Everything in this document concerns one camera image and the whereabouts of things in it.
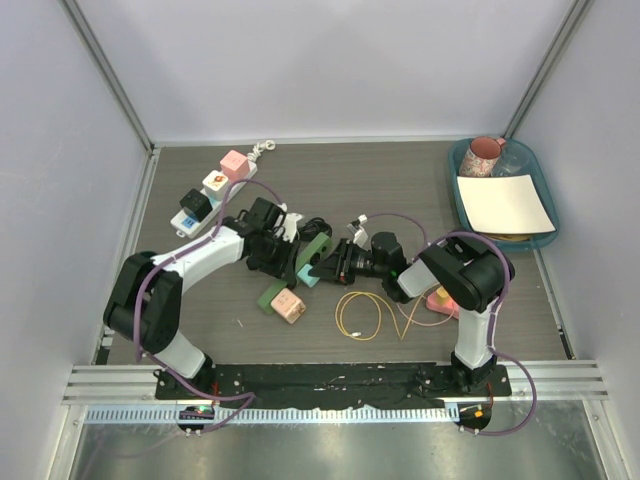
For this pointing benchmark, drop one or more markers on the light pink cube adapter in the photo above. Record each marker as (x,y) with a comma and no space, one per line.
(288,305)

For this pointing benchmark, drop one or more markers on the teal plug adapter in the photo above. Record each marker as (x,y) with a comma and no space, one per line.
(305,276)

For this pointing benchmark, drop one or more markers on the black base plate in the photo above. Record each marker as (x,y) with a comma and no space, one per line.
(384,386)

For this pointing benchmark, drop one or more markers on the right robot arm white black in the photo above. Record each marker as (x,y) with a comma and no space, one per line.
(473,272)

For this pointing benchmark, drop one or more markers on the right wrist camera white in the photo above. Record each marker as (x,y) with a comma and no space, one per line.
(356,228)

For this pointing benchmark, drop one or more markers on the yellow USB charger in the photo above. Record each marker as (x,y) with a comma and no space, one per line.
(441,296)

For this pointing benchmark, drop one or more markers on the pink patterned mug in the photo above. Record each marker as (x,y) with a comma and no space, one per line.
(481,157)

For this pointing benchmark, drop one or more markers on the white power strip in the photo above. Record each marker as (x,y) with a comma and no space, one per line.
(187,227)

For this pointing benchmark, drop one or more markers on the white paper sheet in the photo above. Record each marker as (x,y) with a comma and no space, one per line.
(504,205)

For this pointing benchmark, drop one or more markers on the pink power strip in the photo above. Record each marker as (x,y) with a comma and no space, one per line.
(451,309)

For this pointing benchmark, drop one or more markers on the green power strip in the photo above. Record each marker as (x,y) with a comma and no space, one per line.
(311,253)

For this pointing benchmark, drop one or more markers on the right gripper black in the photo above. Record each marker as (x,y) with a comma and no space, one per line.
(338,266)

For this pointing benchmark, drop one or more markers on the clear plastic cup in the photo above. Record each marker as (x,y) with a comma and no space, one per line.
(512,162)

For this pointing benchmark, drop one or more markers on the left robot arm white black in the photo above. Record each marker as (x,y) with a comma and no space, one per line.
(145,303)

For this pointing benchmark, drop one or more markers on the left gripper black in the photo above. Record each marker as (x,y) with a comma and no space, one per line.
(284,268)

